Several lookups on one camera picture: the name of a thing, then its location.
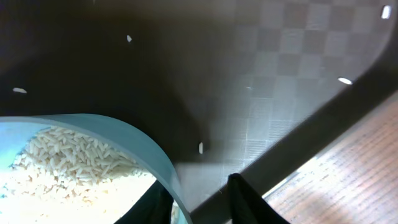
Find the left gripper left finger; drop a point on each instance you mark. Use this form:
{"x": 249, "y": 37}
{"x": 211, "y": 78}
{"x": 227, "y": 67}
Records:
{"x": 154, "y": 207}

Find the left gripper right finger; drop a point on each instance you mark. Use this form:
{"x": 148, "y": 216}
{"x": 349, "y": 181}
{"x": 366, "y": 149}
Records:
{"x": 247, "y": 206}

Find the pile of white rice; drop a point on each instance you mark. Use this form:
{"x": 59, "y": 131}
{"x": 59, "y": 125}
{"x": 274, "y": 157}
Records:
{"x": 63, "y": 176}

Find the light blue rice bowl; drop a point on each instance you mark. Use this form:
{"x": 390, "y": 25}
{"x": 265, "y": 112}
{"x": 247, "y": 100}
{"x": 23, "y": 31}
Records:
{"x": 17, "y": 130}

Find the brown serving tray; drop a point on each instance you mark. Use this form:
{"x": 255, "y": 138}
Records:
{"x": 222, "y": 86}

